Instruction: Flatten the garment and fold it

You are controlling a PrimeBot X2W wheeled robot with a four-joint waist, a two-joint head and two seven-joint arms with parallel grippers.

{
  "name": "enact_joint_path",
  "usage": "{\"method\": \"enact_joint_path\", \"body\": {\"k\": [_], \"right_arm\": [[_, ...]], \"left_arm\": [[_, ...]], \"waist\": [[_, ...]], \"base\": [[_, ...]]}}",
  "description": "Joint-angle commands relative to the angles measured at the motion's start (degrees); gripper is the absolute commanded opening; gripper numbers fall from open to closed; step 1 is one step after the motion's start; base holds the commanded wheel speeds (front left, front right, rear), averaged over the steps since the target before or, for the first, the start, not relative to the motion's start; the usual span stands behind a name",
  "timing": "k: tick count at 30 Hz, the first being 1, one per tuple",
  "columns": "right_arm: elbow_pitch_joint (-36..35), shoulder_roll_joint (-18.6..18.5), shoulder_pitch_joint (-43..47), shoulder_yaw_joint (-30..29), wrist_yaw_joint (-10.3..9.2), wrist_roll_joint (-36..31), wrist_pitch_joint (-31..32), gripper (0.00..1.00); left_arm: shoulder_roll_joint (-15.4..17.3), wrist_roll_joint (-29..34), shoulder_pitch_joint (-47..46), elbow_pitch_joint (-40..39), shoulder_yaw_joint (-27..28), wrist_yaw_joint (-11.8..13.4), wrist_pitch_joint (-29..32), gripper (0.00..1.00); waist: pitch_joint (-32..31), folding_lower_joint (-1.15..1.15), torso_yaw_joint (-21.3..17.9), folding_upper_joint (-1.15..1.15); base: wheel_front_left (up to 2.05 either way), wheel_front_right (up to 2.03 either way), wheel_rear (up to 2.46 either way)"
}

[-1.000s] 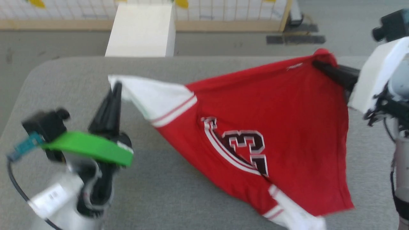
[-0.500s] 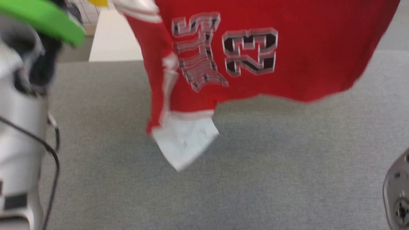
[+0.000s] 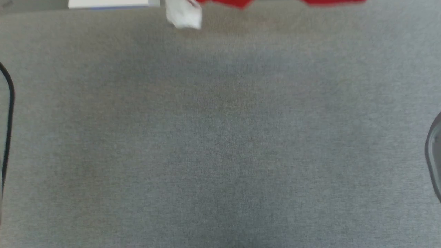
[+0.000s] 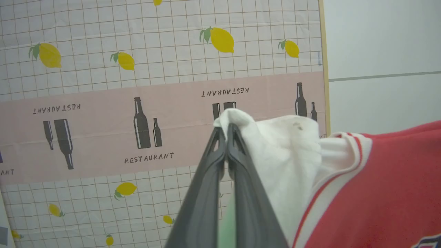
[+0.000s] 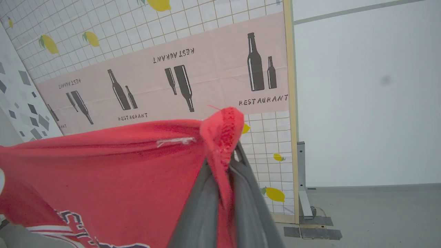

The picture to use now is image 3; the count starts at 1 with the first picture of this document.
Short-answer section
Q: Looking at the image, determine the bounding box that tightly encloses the white rectangular box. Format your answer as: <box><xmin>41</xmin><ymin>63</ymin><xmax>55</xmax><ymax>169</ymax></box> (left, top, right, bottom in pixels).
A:
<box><xmin>68</xmin><ymin>0</ymin><xmax>161</xmax><ymax>9</ymax></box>

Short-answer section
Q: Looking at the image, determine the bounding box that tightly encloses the red and white garment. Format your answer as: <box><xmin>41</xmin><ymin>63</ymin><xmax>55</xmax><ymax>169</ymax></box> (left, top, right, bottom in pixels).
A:
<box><xmin>165</xmin><ymin>0</ymin><xmax>367</xmax><ymax>30</ymax></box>

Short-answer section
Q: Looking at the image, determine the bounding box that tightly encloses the grey fabric padded surface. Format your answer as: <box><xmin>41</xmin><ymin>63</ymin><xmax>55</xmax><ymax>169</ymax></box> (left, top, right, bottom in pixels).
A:
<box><xmin>0</xmin><ymin>0</ymin><xmax>441</xmax><ymax>248</ymax></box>

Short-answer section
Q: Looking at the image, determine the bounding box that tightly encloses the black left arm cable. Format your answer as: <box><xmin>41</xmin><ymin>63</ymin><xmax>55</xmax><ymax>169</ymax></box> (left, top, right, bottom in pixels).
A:
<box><xmin>0</xmin><ymin>62</ymin><xmax>16</xmax><ymax>207</ymax></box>

